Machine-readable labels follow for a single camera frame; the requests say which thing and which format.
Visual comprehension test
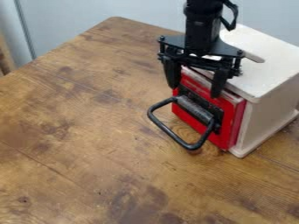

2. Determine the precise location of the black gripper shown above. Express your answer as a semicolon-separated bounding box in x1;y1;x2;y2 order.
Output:
158;34;246;98

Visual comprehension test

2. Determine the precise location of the black metal drawer handle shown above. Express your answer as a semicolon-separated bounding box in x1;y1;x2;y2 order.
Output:
147;84;225;152

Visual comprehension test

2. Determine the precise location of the red wooden drawer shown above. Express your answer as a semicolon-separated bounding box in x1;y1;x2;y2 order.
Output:
173;66;248;151

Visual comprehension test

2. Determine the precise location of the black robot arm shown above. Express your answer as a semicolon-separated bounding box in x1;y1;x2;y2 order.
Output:
158;0;246;98

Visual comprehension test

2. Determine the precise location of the white wooden drawer box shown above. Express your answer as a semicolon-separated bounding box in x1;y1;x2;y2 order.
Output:
173;23;299;159

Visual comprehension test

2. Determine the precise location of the wooden plank at left edge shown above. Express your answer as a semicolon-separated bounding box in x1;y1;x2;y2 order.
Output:
0;31;17;77

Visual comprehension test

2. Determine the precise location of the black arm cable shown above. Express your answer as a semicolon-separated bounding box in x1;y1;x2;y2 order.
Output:
220;0;240;32

